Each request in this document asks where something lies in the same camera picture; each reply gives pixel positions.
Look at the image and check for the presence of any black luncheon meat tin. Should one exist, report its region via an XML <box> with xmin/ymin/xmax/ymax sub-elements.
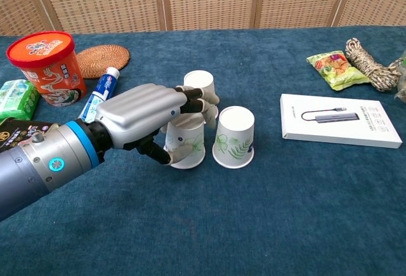
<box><xmin>0</xmin><ymin>117</ymin><xmax>61</xmax><ymax>155</ymax></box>

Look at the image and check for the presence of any green tissue pack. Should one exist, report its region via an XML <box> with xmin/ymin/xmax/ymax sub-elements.
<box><xmin>0</xmin><ymin>79</ymin><xmax>41</xmax><ymax>123</ymax></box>

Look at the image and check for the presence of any coiled camouflage rope bundle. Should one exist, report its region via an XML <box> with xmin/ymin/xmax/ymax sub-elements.
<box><xmin>344</xmin><ymin>37</ymin><xmax>402</xmax><ymax>92</ymax></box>

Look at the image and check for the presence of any green snack chip bag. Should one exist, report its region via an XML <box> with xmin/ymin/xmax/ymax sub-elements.
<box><xmin>306</xmin><ymin>50</ymin><xmax>370</xmax><ymax>91</ymax></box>

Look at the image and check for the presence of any white floral paper cup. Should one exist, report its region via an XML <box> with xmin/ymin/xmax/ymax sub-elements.
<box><xmin>211</xmin><ymin>106</ymin><xmax>256</xmax><ymax>169</ymax></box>
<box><xmin>163</xmin><ymin>112</ymin><xmax>206</xmax><ymax>169</ymax></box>
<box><xmin>183</xmin><ymin>70</ymin><xmax>219</xmax><ymax>121</ymax></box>

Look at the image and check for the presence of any orange instant noodle tub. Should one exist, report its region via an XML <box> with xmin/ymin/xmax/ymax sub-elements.
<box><xmin>6</xmin><ymin>30</ymin><xmax>88</xmax><ymax>108</ymax></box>

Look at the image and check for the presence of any bamboo folding screen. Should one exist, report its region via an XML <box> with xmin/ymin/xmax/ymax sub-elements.
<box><xmin>0</xmin><ymin>0</ymin><xmax>406</xmax><ymax>37</ymax></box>

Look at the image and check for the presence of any plastic wrapped bread pack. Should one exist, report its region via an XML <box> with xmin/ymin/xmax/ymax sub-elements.
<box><xmin>393</xmin><ymin>58</ymin><xmax>406</xmax><ymax>103</ymax></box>

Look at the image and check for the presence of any white blue toothpaste tube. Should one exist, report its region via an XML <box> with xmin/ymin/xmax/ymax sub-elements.
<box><xmin>77</xmin><ymin>67</ymin><xmax>121</xmax><ymax>123</ymax></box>

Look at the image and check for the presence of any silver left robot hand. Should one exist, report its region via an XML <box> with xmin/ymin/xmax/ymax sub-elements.
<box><xmin>95</xmin><ymin>83</ymin><xmax>220</xmax><ymax>166</ymax></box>

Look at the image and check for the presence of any round woven rattan coaster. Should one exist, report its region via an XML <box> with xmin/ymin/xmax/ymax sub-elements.
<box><xmin>75</xmin><ymin>44</ymin><xmax>131</xmax><ymax>79</ymax></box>

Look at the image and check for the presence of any white USB hub box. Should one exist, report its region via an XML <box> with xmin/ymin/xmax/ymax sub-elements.
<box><xmin>280</xmin><ymin>93</ymin><xmax>403</xmax><ymax>149</ymax></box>

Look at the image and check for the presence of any blue table cloth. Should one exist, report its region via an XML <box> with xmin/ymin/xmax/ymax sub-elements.
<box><xmin>0</xmin><ymin>25</ymin><xmax>406</xmax><ymax>276</ymax></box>

